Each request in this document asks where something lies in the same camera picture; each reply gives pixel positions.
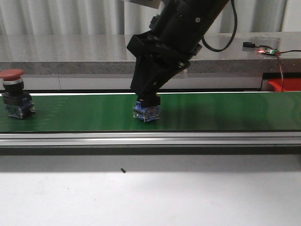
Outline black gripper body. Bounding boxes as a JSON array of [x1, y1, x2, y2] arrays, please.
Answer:
[[127, 31, 202, 70]]

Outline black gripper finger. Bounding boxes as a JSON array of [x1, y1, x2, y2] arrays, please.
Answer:
[[130, 55, 190, 98]]

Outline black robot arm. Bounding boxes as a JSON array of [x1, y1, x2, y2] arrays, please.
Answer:
[[127, 0, 228, 99]]

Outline black connector plug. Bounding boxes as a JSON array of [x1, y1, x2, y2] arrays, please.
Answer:
[[243, 42, 256, 48]]

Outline grey stone countertop slab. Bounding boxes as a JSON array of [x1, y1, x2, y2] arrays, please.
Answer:
[[0, 32, 301, 74]]

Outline green conveyor belt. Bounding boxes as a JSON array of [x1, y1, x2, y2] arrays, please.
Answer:
[[0, 92, 301, 133]]

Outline small green circuit board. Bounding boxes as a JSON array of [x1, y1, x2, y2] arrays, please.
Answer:
[[257, 48, 279, 56]]

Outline red plastic tray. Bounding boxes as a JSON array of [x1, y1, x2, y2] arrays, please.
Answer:
[[268, 78, 301, 92]]

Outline aluminium conveyor frame rail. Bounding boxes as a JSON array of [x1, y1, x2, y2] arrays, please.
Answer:
[[0, 131, 301, 147]]

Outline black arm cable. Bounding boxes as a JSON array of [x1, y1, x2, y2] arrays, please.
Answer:
[[201, 0, 238, 52]]

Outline red black wire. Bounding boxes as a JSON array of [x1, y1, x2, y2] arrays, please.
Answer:
[[253, 44, 301, 93]]

